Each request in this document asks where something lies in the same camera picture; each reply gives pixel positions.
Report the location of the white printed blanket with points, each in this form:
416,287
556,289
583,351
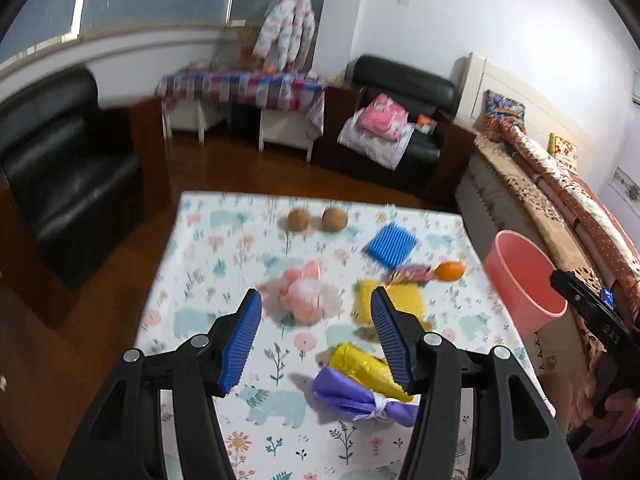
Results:
370,146

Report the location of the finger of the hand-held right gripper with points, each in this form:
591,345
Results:
575,290

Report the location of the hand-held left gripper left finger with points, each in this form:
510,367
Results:
242,340

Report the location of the pink plastic bucket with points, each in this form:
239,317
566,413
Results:
515,280

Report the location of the person's right hand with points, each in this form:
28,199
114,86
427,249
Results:
625,402

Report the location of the yellow floral pillow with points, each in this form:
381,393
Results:
562,152

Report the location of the white side table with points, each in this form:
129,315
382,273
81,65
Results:
285,135

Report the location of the brown leaf pattern blanket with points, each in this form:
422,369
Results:
505,180

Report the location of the small orange packet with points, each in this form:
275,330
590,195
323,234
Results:
425,123

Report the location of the blue foam net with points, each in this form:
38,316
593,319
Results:
390,245

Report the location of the yellow foil wrapper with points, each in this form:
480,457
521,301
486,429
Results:
360,365

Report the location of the white framed bed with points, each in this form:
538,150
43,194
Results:
487,77

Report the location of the orange dotted quilt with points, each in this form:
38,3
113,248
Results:
590,200

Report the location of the plaid table cloth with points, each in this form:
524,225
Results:
240,85

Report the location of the black leather armchair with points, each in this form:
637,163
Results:
400,80
65,170

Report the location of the floral printed tablecloth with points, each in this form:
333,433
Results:
225,260

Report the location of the colourful patterned pillow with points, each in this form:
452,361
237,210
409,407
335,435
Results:
505,107

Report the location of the yellow foam net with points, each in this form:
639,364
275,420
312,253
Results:
412,301

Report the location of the purple wrapper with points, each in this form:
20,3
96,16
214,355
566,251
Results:
345,395

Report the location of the brown round fruit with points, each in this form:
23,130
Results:
298,220
334,220

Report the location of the white wardrobe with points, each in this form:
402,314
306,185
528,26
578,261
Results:
625,195

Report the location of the white patterned puffer jacket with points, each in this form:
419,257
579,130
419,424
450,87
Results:
287,20

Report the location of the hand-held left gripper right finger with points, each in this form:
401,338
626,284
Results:
390,340

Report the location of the orange fruit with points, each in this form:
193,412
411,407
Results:
448,271

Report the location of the colourful candy wrapper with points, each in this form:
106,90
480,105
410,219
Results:
412,275

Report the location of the pink folded cloth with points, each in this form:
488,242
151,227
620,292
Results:
382,112

